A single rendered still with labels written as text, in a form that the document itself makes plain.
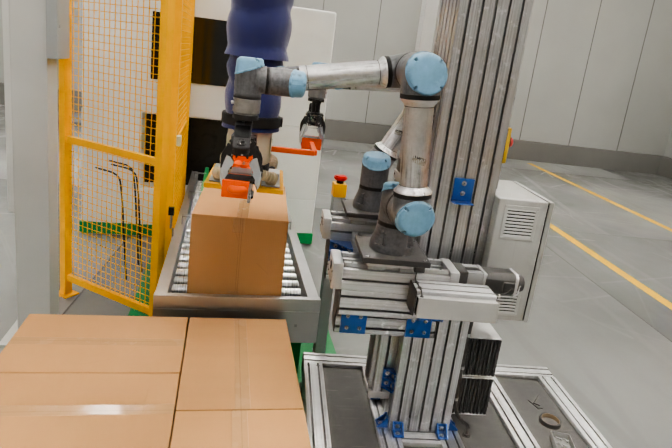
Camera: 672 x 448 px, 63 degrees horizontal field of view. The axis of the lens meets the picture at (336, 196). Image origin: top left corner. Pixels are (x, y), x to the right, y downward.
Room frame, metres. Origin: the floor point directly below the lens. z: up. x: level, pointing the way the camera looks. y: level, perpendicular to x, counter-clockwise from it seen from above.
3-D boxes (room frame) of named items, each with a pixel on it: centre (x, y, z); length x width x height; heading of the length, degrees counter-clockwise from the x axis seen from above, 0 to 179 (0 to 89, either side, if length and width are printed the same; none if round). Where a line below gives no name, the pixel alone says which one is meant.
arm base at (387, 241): (1.75, -0.21, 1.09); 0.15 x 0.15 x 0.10
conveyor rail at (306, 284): (3.34, 0.28, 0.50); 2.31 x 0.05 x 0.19; 12
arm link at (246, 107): (1.51, 0.28, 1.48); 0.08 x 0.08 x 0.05
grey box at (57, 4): (2.66, 1.40, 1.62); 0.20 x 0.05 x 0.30; 12
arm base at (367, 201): (2.24, -0.15, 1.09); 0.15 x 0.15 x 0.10
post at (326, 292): (2.80, -0.01, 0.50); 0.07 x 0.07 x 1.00; 12
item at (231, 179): (1.49, 0.28, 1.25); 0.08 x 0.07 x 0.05; 8
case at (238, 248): (2.45, 0.43, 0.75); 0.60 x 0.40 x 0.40; 8
